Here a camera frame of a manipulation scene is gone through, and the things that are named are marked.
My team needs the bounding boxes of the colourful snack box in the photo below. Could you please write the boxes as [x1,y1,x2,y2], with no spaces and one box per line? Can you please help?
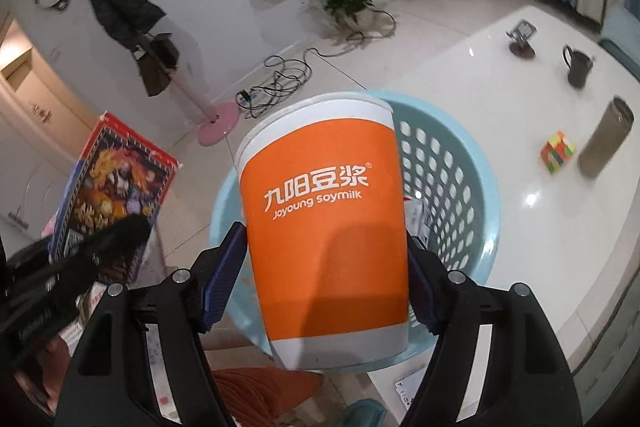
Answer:
[48,113,179,263]

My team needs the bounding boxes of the orange soymilk cup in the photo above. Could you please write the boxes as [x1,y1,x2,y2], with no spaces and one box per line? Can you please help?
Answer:
[235,92,409,371]

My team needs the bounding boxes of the person's left hand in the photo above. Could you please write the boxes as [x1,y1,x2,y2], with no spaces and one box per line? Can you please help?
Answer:
[14,335,72,417]

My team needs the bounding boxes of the white interior door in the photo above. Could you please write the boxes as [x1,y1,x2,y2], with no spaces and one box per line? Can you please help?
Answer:
[1,81,73,239]

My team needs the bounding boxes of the light blue perforated basket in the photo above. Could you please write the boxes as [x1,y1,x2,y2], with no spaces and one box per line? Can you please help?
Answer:
[209,90,500,373]

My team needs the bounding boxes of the colourful puzzle cube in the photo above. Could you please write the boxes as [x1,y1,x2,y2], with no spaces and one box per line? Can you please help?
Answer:
[539,131,576,174]

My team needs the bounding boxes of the brown hanging bag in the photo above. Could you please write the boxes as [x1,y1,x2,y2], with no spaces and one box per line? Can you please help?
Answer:
[136,53,172,98]

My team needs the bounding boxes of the grey cylindrical thermos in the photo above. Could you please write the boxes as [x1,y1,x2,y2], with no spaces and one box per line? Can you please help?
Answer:
[577,96,634,179]

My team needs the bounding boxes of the pink coat rack stand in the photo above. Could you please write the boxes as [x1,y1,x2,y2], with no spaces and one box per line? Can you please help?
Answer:
[139,36,241,148]

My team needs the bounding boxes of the small black hanging bag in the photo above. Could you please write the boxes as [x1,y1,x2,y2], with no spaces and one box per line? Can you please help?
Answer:
[151,32,180,70]

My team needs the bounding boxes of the dark grey mug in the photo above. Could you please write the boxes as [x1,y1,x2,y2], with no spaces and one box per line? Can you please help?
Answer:
[562,44,593,89]

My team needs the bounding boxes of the phone stand on table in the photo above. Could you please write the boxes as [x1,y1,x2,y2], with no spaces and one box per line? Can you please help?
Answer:
[506,20,537,60]

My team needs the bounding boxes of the black floor cables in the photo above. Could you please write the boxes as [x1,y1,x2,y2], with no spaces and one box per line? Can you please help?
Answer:
[234,8,399,120]

